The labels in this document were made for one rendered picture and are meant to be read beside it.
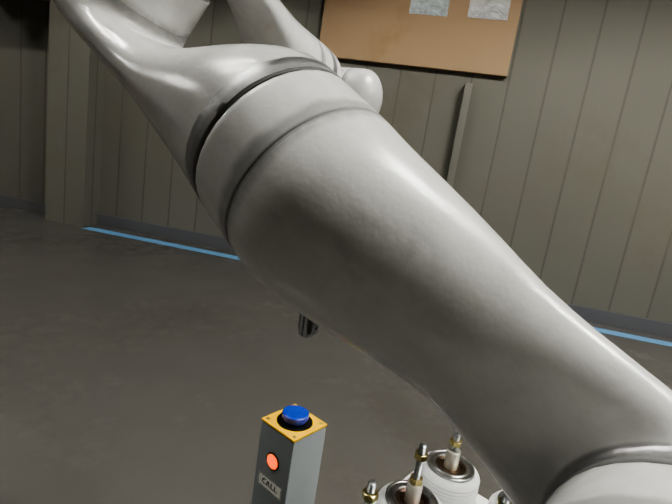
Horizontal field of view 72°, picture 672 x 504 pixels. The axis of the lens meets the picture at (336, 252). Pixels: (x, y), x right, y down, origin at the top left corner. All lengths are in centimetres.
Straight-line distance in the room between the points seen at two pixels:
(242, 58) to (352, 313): 12
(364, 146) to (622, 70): 286
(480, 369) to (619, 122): 282
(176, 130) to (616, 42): 288
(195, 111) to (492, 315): 15
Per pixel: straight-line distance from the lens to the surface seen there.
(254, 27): 44
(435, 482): 80
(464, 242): 18
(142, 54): 28
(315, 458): 75
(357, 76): 59
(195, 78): 23
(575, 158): 291
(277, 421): 73
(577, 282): 299
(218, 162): 20
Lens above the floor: 70
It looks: 11 degrees down
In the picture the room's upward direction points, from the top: 9 degrees clockwise
